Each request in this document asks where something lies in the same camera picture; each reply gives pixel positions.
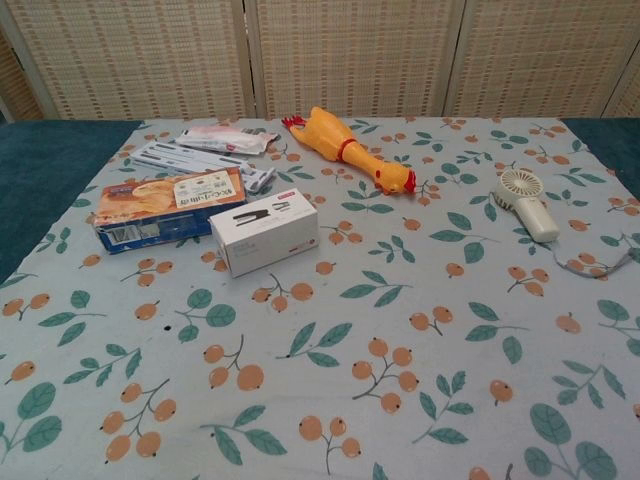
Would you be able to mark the yellow rubber chicken toy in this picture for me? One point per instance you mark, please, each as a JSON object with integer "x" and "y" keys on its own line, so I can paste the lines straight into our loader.
{"x": 330, "y": 132}

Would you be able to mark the long white box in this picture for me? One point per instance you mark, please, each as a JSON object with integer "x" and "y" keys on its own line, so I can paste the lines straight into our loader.
{"x": 175, "y": 155}

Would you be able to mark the floral fruit print tablecloth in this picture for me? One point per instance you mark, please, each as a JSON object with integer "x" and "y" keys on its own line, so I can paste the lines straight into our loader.
{"x": 350, "y": 350}

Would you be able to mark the woven bamboo folding screen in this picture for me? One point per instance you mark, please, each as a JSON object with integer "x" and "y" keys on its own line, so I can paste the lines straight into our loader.
{"x": 350, "y": 55}

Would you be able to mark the orange blue cookie box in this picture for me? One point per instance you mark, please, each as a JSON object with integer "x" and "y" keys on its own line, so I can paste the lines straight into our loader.
{"x": 150, "y": 205}

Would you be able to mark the pink white snack packet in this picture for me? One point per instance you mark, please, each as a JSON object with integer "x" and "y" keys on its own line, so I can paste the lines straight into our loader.
{"x": 215, "y": 137}

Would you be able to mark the white stapler box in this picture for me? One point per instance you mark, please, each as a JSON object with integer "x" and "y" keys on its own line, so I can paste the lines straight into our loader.
{"x": 260, "y": 235}

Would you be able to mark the small white handheld fan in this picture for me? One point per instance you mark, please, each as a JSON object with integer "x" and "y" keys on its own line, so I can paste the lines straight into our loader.
{"x": 537, "y": 220}

